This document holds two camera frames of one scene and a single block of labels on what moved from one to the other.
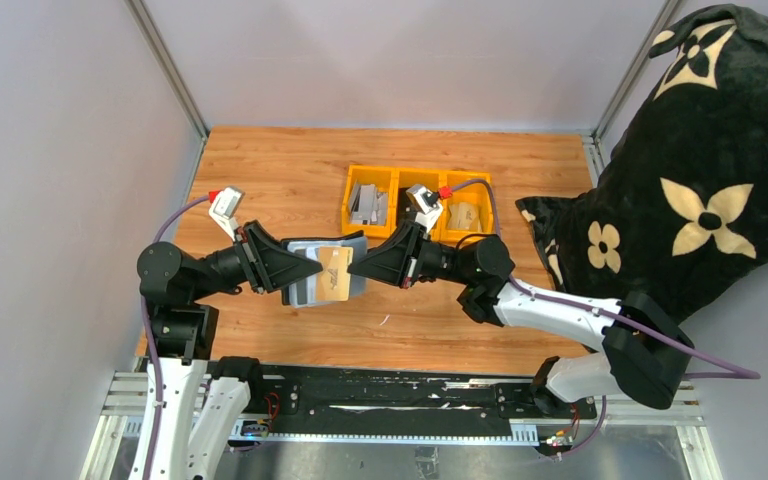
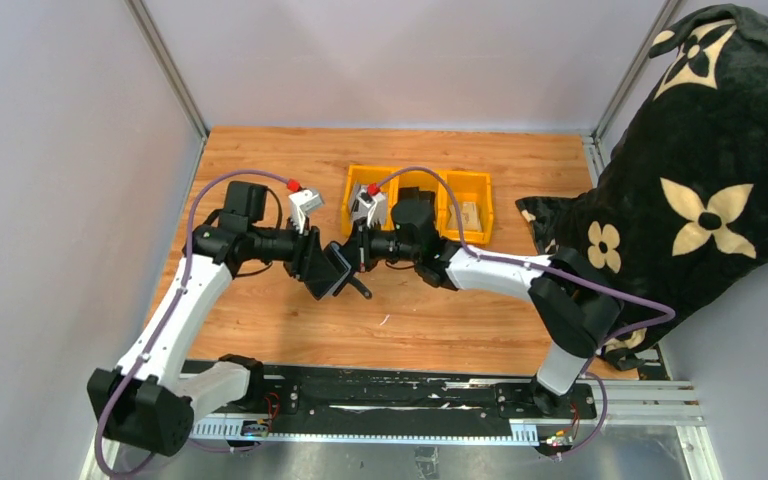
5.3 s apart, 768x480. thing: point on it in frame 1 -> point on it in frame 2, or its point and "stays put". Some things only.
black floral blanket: (706, 185) stays put
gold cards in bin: (464, 216) stays put
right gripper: (396, 260) -> (358, 250)
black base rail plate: (292, 399) stays put
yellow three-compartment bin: (374, 200) stays put
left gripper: (268, 262) -> (306, 251)
